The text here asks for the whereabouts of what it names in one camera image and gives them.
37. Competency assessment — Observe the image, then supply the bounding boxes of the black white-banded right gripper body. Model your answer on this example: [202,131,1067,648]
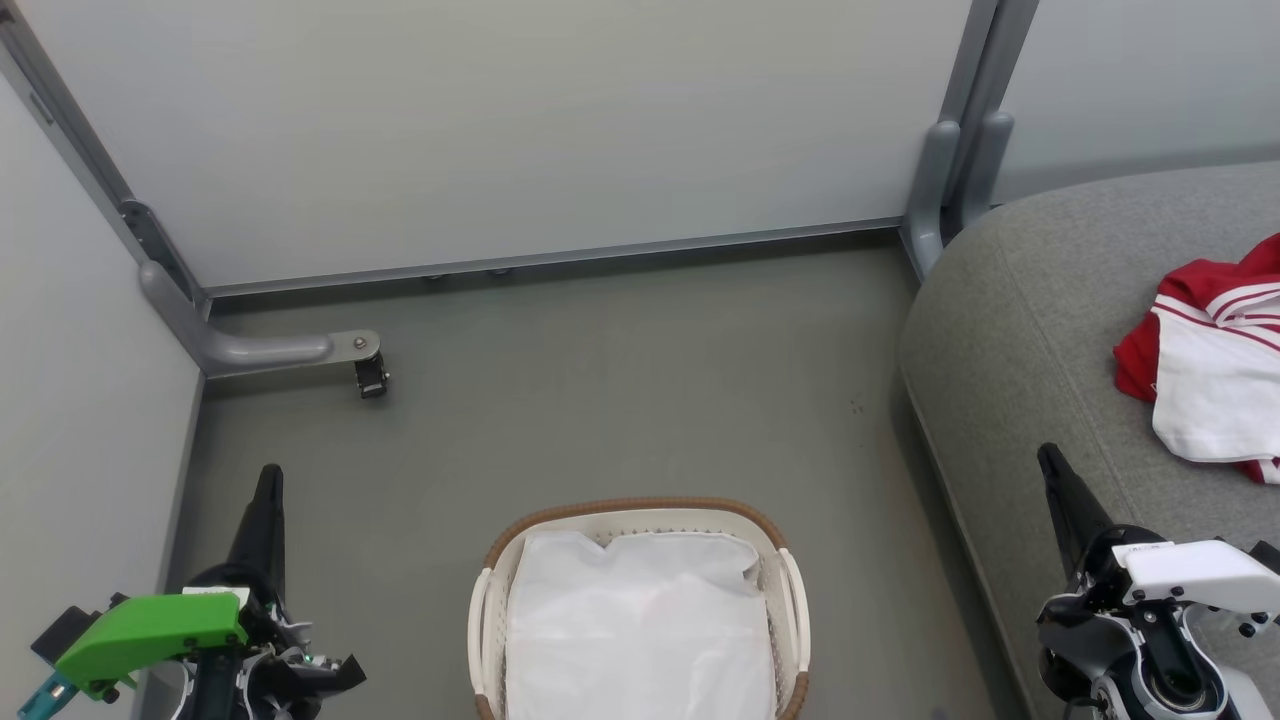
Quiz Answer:
[1075,525,1280,638]

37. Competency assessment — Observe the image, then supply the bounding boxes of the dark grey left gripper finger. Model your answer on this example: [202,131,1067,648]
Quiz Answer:
[225,463,289,601]

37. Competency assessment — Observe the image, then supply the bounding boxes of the black green-banded left gripper body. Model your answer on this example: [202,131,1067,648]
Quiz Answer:
[30,565,366,703]

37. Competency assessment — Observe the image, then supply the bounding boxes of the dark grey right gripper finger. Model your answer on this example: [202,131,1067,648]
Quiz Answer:
[1036,443,1115,583]

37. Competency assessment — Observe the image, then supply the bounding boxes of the red Bulls jersey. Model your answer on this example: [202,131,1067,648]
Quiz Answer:
[1113,235,1280,486]

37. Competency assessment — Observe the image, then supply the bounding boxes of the red white striped shorts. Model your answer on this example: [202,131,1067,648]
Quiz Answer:
[1150,283,1280,466]

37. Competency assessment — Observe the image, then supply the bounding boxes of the white brown-rimmed laundry basket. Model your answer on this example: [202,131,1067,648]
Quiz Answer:
[468,497,811,720]

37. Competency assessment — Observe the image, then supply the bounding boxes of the grey fabric sofa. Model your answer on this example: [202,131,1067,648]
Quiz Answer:
[897,160,1280,720]

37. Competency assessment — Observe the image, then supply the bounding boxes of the left arm teal-plug black cable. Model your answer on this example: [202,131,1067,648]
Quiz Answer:
[18,672,77,720]

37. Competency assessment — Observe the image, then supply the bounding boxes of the grey partition foot bracket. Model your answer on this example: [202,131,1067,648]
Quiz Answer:
[140,260,383,379]

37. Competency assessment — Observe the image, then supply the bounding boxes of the grey partition base rail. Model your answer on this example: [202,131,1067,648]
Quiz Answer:
[205,218,906,298]

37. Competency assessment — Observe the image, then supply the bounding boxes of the dark grey partition corner post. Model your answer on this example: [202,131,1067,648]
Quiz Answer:
[0,0,211,321]

